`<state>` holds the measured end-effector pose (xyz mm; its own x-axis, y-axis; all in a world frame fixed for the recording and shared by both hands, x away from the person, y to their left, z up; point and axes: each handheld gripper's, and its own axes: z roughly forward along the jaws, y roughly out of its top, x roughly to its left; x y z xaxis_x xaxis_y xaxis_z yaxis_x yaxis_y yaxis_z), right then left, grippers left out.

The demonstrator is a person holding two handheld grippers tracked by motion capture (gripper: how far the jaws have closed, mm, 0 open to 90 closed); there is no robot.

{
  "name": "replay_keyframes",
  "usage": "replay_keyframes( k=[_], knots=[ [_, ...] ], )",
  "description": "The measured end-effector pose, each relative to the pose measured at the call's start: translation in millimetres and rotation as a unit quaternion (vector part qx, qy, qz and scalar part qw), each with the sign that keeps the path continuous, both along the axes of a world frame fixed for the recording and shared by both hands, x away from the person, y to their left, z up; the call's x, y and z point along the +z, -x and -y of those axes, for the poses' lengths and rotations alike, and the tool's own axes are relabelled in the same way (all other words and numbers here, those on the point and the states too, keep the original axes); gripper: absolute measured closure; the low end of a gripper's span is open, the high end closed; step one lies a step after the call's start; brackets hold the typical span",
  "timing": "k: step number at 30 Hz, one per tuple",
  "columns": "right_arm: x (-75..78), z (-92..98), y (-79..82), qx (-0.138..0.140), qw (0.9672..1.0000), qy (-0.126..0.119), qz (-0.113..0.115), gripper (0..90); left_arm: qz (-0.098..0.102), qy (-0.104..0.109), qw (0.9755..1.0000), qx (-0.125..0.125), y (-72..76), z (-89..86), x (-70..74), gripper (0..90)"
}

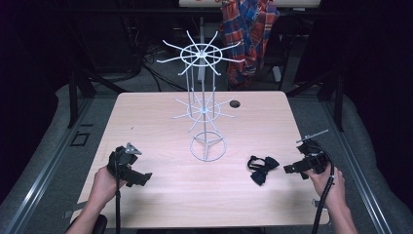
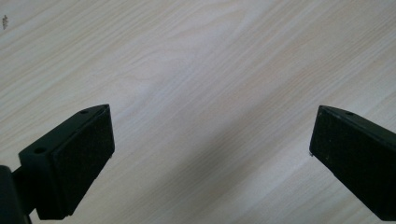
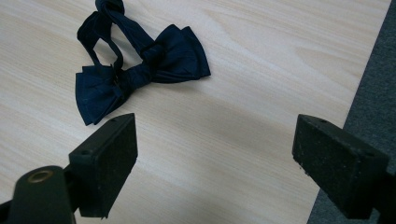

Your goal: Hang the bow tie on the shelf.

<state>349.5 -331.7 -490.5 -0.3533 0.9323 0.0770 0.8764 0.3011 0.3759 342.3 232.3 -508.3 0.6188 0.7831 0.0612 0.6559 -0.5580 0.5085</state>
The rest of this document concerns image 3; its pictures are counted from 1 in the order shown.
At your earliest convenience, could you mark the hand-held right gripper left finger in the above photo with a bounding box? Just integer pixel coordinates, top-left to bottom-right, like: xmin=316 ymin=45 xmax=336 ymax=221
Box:
xmin=68 ymin=112 xmax=139 ymax=219

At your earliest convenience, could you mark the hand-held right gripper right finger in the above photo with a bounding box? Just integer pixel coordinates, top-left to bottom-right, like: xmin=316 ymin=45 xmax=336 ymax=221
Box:
xmin=291 ymin=113 xmax=390 ymax=220

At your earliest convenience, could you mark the navy blue bow tie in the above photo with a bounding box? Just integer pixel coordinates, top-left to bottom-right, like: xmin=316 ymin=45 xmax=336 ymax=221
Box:
xmin=75 ymin=0 xmax=212 ymax=127

